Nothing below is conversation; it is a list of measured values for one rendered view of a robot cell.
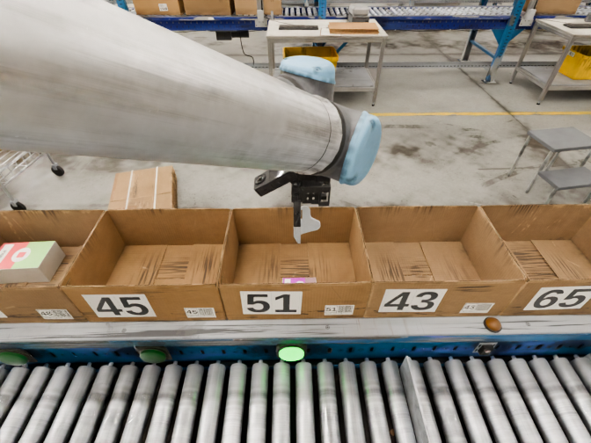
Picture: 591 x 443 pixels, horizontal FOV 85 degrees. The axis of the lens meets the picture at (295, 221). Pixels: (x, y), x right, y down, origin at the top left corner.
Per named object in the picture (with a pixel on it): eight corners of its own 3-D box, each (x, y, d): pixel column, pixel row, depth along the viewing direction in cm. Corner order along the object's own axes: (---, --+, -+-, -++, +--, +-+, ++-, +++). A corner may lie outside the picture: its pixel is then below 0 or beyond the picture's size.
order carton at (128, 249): (87, 323, 92) (56, 286, 80) (125, 245, 113) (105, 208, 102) (227, 320, 92) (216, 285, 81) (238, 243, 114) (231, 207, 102)
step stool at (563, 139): (543, 210, 260) (576, 163, 230) (504, 174, 296) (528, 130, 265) (589, 205, 265) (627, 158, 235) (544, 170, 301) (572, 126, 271)
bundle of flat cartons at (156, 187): (120, 185, 284) (115, 172, 275) (177, 176, 293) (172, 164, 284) (110, 241, 235) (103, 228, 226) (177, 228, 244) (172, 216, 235)
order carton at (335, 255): (226, 320, 92) (215, 285, 81) (237, 243, 114) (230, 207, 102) (364, 318, 93) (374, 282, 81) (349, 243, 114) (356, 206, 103)
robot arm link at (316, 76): (264, 61, 52) (303, 46, 57) (268, 133, 60) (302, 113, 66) (311, 74, 47) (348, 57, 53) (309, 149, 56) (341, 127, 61)
